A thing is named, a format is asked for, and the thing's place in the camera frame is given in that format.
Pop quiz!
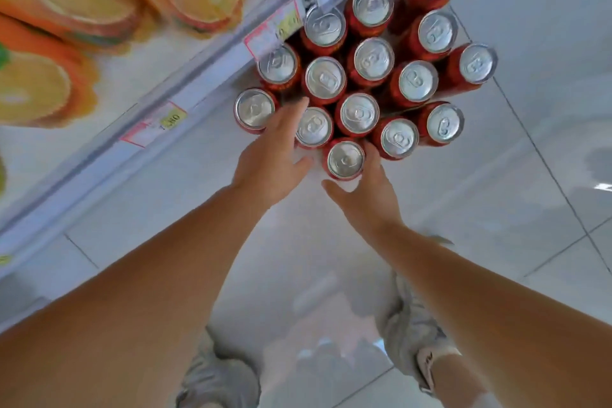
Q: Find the red soda can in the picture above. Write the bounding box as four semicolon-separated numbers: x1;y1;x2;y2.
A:
323;137;367;182
294;106;335;150

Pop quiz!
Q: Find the person's grey shoe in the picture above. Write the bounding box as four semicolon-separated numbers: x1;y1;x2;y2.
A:
175;329;262;408
374;273;463;396

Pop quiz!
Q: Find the cluster of red cans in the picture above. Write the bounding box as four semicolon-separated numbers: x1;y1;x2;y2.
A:
233;0;499;162

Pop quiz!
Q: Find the person's grey left shoe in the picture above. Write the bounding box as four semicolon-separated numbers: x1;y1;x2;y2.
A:
175;329;262;408

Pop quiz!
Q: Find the person's left hand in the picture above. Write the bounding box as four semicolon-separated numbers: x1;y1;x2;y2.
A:
231;97;315;210

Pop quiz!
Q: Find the person's right hand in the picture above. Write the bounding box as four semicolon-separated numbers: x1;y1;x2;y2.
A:
321;140;406;242

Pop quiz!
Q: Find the person's right leg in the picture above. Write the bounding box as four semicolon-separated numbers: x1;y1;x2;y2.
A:
429;354;505;408

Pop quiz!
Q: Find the person's grey right shoe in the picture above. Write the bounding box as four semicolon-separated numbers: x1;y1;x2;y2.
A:
374;273;463;396

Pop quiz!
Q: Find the person's right forearm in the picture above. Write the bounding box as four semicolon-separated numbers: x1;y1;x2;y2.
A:
364;221;612;408

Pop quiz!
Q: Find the person's left forearm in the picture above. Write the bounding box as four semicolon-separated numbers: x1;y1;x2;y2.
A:
0;184;269;408

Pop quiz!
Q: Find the red and yellow price tag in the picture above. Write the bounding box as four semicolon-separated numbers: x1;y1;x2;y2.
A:
120;101;188;149
243;0;305;62

